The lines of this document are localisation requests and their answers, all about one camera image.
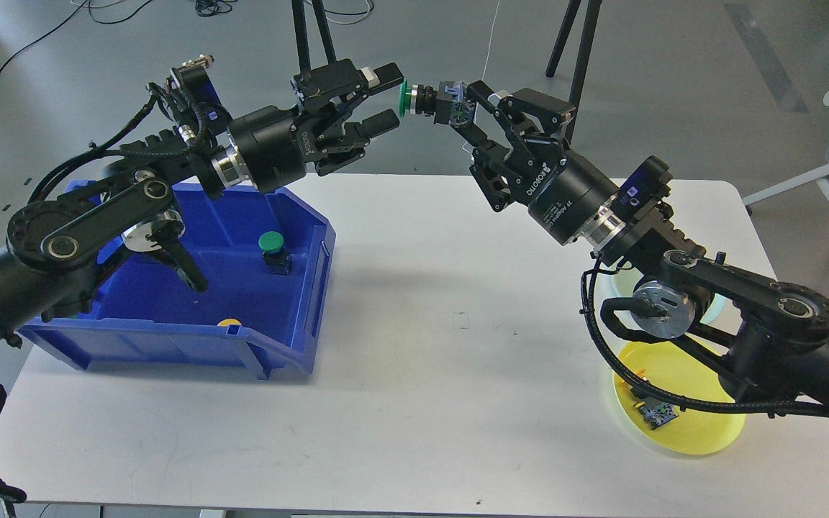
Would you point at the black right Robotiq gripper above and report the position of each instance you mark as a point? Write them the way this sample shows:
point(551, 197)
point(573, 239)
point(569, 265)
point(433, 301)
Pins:
point(520, 154)

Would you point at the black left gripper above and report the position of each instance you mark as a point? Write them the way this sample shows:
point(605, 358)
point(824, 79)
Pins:
point(273, 147)

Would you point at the green push button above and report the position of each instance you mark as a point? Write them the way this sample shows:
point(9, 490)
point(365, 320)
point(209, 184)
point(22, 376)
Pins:
point(448, 104)
point(275, 255)

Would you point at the yellow push button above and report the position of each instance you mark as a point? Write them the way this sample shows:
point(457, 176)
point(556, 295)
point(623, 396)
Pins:
point(654, 412)
point(229, 322)

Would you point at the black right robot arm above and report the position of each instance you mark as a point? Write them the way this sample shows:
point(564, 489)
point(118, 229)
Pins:
point(766, 339)

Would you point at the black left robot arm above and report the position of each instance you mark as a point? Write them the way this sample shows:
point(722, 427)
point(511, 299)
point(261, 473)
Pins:
point(91, 213)

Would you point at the light green plate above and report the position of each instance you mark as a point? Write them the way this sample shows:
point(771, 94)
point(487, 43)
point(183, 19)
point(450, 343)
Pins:
point(672, 310)

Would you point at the yellow push button front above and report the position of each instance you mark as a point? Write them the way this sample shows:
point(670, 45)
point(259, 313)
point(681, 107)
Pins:
point(229, 322)

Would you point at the yellow plate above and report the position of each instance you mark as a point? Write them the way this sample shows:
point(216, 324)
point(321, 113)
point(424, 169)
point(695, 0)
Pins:
point(694, 432)

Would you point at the black tripod left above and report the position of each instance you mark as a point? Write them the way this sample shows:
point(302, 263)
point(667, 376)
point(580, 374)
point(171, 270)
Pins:
point(302, 33)

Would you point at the blue plastic storage bin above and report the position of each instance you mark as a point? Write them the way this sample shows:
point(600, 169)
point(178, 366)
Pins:
point(146, 314)

